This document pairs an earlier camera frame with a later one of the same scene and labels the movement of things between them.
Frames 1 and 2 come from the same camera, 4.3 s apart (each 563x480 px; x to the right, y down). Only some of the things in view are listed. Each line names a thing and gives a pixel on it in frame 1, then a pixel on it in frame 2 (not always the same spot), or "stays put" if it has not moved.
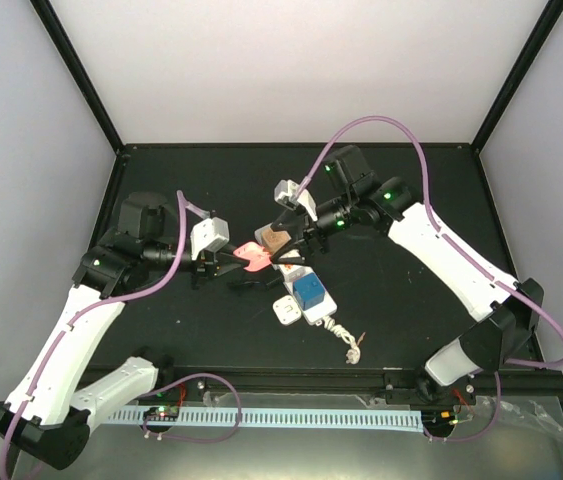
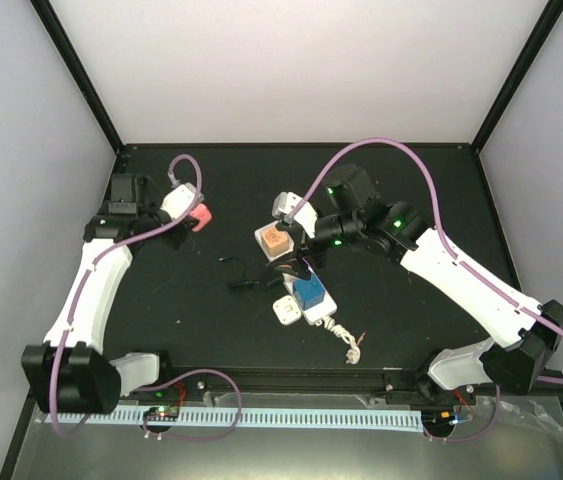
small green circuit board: (162, 413) stays put
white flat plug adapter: (287, 310) stays put
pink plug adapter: (256, 254) -> (201, 212)
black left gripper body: (203, 267) -> (176, 237)
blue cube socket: (309, 291) stays put
